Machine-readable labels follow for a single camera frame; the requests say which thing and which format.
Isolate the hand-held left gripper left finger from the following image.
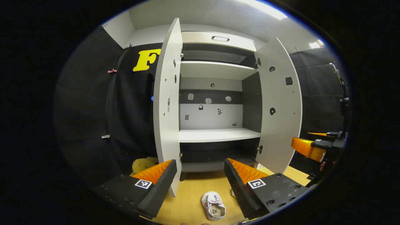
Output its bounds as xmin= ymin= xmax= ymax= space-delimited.
xmin=94 ymin=159 xmax=178 ymax=220

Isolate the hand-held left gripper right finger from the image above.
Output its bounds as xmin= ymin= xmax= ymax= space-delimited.
xmin=224 ymin=158 xmax=310 ymax=220

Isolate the white cabinet door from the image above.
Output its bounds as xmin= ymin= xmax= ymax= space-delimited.
xmin=152 ymin=17 xmax=183 ymax=198
xmin=254 ymin=37 xmax=303 ymax=174

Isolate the white shoe cabinet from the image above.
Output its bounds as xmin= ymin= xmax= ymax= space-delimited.
xmin=178 ymin=31 xmax=263 ymax=182

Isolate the white cabinet drawer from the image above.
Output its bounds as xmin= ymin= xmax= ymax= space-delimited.
xmin=181 ymin=31 xmax=257 ymax=52

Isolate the yellow soft object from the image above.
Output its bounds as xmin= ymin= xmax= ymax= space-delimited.
xmin=131 ymin=157 xmax=159 ymax=176

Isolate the black backdrop cloth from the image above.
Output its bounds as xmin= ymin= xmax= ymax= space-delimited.
xmin=54 ymin=27 xmax=349 ymax=188

